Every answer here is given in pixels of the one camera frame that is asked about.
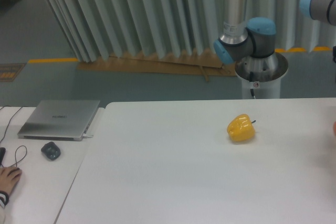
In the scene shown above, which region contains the black pedestal cable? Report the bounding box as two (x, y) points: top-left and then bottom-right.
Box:
(249, 71), (257, 100)

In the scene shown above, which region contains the yellow bell pepper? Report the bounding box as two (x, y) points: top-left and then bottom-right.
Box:
(226, 114), (256, 144)

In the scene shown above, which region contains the striped cuff cream sleeve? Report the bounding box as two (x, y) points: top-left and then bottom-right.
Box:
(0, 191), (9, 224)

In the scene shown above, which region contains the black device at edge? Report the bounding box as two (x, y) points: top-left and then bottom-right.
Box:
(0, 147), (6, 166)

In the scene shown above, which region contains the pale green folding curtain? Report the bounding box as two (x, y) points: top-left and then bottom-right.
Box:
(47, 0), (335, 62)

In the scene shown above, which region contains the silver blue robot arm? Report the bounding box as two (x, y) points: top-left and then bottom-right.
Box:
(213, 0), (335, 81)

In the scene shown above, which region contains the pink object at edge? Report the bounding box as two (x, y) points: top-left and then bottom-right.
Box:
(332, 121), (336, 136)

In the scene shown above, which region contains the person's hand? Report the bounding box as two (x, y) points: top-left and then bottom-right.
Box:
(0, 166), (22, 196)

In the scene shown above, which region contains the white laptop cable plug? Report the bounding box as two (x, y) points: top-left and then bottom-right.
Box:
(82, 133), (93, 138)

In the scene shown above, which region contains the brown cardboard sheet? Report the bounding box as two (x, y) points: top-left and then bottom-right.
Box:
(77, 49), (236, 82)

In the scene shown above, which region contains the silver closed laptop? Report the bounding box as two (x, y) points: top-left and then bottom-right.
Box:
(17, 100), (100, 141)

